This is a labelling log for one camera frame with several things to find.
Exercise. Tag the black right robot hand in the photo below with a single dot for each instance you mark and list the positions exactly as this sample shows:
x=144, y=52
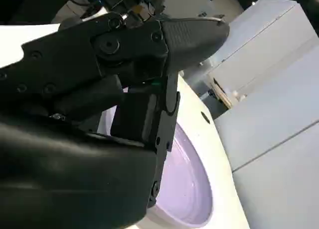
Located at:
x=62, y=164

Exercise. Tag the small white objects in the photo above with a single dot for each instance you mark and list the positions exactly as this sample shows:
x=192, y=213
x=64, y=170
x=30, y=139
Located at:
x=240, y=95

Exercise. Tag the lilac plate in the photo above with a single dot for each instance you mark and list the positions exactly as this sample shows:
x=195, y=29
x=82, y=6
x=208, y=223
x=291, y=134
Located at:
x=187, y=184

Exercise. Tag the pale grey tall cabinet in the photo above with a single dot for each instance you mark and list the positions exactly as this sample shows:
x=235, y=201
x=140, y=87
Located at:
x=269, y=47

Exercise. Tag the wooden board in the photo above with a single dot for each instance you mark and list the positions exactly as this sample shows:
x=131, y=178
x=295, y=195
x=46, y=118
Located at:
x=222, y=93

